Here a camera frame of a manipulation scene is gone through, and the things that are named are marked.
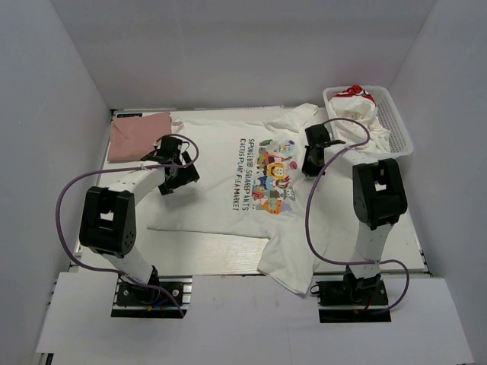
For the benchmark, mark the white cartoon print t shirt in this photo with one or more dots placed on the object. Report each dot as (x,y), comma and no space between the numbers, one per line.
(250,184)

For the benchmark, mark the folded pink t shirt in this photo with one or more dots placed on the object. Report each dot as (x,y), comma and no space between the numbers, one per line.
(131,138)

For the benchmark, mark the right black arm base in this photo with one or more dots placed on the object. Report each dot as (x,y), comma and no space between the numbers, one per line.
(352,300)

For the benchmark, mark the white plastic basket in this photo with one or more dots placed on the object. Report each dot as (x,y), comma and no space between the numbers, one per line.
(388,115)

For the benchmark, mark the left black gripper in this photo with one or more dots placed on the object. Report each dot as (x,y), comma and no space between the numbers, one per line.
(188,175)

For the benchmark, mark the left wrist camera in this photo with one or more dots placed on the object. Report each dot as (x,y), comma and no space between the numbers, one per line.
(169,147)

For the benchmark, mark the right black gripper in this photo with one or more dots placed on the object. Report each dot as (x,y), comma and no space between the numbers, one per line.
(310,170)

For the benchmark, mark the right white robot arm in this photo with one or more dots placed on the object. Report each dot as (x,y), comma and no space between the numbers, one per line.
(378,198)

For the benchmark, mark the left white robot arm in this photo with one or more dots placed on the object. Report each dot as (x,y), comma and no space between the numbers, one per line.
(108,224)

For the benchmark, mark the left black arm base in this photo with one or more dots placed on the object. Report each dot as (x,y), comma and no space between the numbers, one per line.
(134,302)

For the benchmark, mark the white red print t shirt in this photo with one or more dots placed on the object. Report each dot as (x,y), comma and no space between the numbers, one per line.
(358,122)

